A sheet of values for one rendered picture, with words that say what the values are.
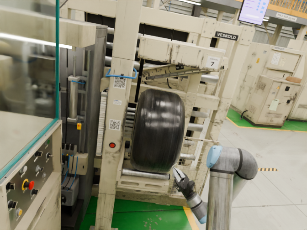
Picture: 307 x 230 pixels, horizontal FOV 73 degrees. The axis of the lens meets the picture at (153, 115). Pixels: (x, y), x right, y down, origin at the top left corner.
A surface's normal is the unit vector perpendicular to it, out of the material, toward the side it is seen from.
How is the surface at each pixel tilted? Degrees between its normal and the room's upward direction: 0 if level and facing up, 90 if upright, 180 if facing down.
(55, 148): 90
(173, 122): 50
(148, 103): 33
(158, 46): 90
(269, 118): 90
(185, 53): 90
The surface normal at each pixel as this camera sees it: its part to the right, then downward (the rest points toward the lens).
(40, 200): 0.18, -0.91
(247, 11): 0.21, 0.41
